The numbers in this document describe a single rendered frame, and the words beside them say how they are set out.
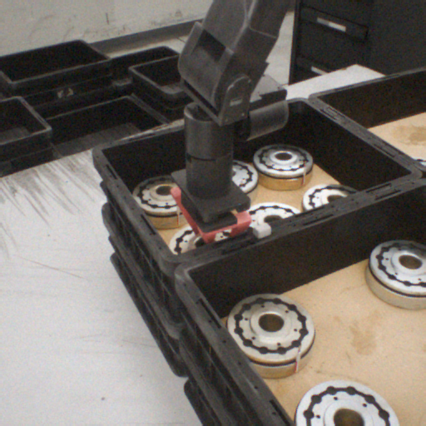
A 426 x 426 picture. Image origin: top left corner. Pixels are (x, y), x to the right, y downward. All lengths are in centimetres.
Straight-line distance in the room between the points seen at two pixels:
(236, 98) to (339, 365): 32
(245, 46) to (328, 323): 35
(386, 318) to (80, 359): 43
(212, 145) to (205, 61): 10
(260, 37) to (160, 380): 48
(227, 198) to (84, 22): 326
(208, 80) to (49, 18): 322
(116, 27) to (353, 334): 346
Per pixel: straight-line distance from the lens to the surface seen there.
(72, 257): 98
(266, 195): 87
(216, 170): 61
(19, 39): 370
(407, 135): 111
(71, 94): 209
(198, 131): 59
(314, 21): 242
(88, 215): 107
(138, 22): 402
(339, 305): 70
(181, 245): 72
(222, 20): 54
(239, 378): 50
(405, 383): 65
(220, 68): 53
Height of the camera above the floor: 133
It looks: 37 degrees down
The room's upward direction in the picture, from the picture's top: straight up
